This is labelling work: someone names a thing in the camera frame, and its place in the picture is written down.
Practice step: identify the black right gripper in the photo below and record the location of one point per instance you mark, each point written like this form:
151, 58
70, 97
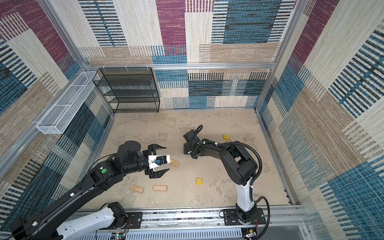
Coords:
186, 149

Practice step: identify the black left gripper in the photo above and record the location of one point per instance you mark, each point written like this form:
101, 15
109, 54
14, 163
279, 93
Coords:
151, 150

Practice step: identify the printed wood block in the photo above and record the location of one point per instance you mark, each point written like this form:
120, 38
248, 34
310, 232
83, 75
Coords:
137, 189
174, 163

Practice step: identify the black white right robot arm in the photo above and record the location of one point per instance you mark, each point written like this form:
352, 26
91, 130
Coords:
242, 163

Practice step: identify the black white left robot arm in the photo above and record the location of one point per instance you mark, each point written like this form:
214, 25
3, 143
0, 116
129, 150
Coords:
51, 222

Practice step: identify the plain wood block front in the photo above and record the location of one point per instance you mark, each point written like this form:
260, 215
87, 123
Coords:
160, 188

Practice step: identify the yellow target cube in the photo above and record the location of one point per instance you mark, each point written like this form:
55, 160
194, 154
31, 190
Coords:
199, 181

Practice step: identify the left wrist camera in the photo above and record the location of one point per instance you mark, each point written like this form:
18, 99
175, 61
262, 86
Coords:
158, 160

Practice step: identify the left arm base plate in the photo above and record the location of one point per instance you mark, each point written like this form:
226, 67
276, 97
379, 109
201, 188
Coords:
134, 220

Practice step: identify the black wire mesh shelf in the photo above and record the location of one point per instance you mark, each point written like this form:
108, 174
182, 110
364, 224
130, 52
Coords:
128, 90

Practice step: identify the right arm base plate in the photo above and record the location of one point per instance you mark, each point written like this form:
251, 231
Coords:
234, 217

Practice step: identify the white wire mesh basket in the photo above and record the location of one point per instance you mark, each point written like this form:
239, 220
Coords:
57, 119

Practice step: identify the aluminium mounting rail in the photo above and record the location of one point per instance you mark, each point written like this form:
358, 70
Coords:
284, 222

